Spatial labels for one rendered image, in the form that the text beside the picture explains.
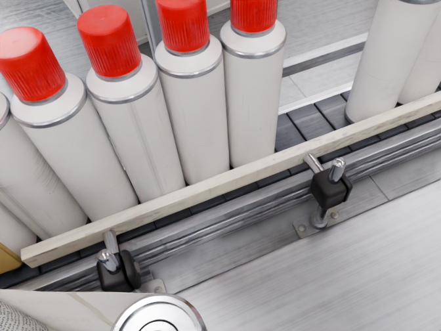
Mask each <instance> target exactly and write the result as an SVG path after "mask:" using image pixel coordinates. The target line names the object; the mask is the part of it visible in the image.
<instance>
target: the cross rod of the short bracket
mask: <svg viewBox="0 0 441 331"><path fill-rule="evenodd" d="M303 160H304V162H305V163H306V165H307V166H308V167H309V169H310V170H311V172H312V173H313V174H315V173H317V172H320V171H323V170H324V168H323V166H322V165H321V163H320V162H319V161H318V159H317V158H316V157H315V155H314V154H313V153H309V154H307V155H306V156H305V157H304V159H303Z"/></svg>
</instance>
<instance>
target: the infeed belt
mask: <svg viewBox="0 0 441 331"><path fill-rule="evenodd" d="M350 90H351V89H350ZM350 90H348V91H345V92H342V93H340V94H337V95H333V96H331V97H328V98H326V99H322V100H319V101H317V102H314V104H308V105H306V106H303V107H300V108H297V109H294V110H292V111H289V112H286V114H285V113H283V114H280V115H278V121H277V128H276V140H275V147H274V154H275V153H277V152H280V151H283V150H285V149H288V148H291V147H293V146H296V145H298V144H301V143H304V142H307V141H309V140H312V139H315V138H317V137H320V136H322V135H325V134H328V133H330V132H333V131H336V130H338V129H341V128H344V127H346V126H349V125H352V124H351V123H350V122H349V121H348V120H347V119H346V117H345V106H346V104H347V100H348V97H349V94H350ZM438 118H441V110H438V111H435V112H433V113H430V114H427V115H426V116H422V117H420V118H417V119H415V120H412V121H409V122H407V123H404V124H402V125H399V126H397V127H394V128H392V129H389V130H386V131H384V132H382V133H378V134H376V135H374V136H371V137H368V138H366V139H363V140H361V141H358V142H356V143H353V144H350V145H348V146H345V147H342V148H340V149H338V150H335V151H333V152H330V153H327V154H324V155H323V156H319V157H317V159H318V161H319V162H320V163H321V164H324V163H327V162H330V161H332V160H334V159H335V158H337V157H342V156H345V155H347V154H350V153H352V152H355V151H357V150H360V149H362V148H365V147H367V146H370V145H373V144H375V143H378V142H380V141H383V140H385V139H388V138H390V137H393V136H395V135H398V134H401V133H403V132H405V131H408V130H410V129H413V128H416V127H419V126H420V125H423V124H426V123H429V122H430V121H434V120H437V119H438ZM307 170H309V167H308V166H307V165H306V163H305V162H304V163H302V164H299V165H296V166H294V167H291V168H289V169H286V170H283V171H281V172H279V173H276V174H273V175H271V176H268V177H265V178H263V179H260V180H258V181H255V182H253V183H250V184H248V185H245V186H243V187H240V188H237V189H235V190H232V191H230V192H227V193H224V194H221V195H220V196H216V197H214V198H212V199H209V200H206V201H204V202H201V203H199V204H196V205H194V206H191V207H189V208H186V209H184V210H180V211H178V212H176V213H173V214H171V215H168V216H165V217H162V218H161V219H157V220H155V221H152V222H150V223H147V224H145V225H142V226H140V227H137V228H135V229H132V230H129V231H127V232H124V233H121V234H119V235H117V241H118V244H122V243H124V242H126V241H129V240H132V239H134V238H136V237H139V236H142V235H144V234H147V233H149V232H152V231H154V230H157V229H160V228H162V227H165V226H167V225H170V224H172V223H175V222H177V221H180V220H182V219H185V218H187V217H190V216H192V215H195V214H197V213H200V212H202V211H205V210H208V209H210V208H213V207H215V206H218V205H220V204H223V203H225V202H228V201H231V200H233V199H235V198H238V197H240V196H243V195H246V194H249V193H250V192H253V191H256V190H259V189H260V188H263V187H267V186H268V185H271V184H274V183H277V182H278V181H281V180H284V179H286V178H289V177H292V176H294V175H296V174H299V173H302V172H304V171H307ZM103 249H106V247H105V244H104V241H101V242H98V243H96V244H93V245H91V246H88V247H86V248H83V249H81V250H78V251H76V252H73V253H70V254H68V255H65V256H62V257H59V258H58V259H54V260H52V261H50V262H47V263H44V264H42V265H39V266H37V267H34V268H31V267H30V266H28V265H27V264H24V265H23V266H21V267H19V268H17V269H15V270H13V271H8V272H5V273H2V274H0V289H7V288H10V287H12V286H15V285H17V284H20V283H22V282H25V281H27V280H30V279H32V278H35V277H37V276H40V275H43V274H45V273H48V272H50V271H53V270H55V269H58V268H61V267H63V266H65V265H68V264H70V263H73V262H75V261H79V260H80V259H83V258H86V257H89V256H90V255H93V254H96V253H98V252H99V251H100V250H103Z"/></svg>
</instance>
